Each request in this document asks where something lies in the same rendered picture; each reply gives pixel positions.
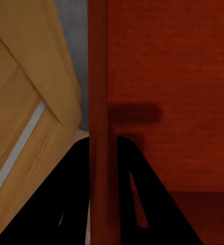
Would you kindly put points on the storage box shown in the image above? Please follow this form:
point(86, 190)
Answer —
point(156, 77)

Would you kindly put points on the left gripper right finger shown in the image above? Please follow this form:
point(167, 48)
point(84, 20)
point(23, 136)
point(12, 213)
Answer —
point(167, 224)

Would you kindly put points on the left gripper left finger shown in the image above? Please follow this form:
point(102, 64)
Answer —
point(57, 212)

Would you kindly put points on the door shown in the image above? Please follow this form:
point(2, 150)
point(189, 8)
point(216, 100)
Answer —
point(40, 100)

